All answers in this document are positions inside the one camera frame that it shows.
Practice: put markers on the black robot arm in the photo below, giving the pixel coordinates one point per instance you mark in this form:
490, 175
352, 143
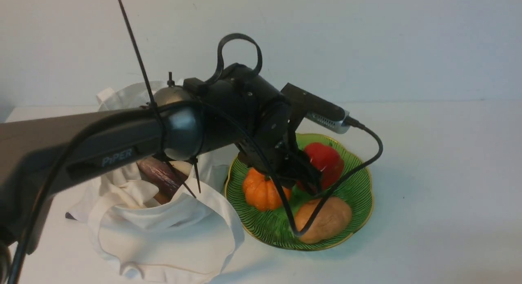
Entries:
197, 118

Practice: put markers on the white cloth tote bag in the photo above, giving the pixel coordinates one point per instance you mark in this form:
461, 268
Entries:
177, 240

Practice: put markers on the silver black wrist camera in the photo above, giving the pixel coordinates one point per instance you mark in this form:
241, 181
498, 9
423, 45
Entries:
306, 105

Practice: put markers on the black cable tie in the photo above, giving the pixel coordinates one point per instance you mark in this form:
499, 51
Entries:
152, 104

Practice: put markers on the red toy bell pepper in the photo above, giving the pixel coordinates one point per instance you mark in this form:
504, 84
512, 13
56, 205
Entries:
325, 159

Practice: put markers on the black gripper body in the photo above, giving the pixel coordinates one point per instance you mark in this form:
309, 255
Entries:
278, 143

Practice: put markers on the green leaf-shaped plate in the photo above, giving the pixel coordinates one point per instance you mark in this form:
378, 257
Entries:
272, 227

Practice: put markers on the orange toy pumpkin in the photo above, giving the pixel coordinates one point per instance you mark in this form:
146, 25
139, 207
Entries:
260, 192

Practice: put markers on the brown purple toy sweet potato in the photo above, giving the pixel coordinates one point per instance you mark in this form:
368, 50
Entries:
166, 180

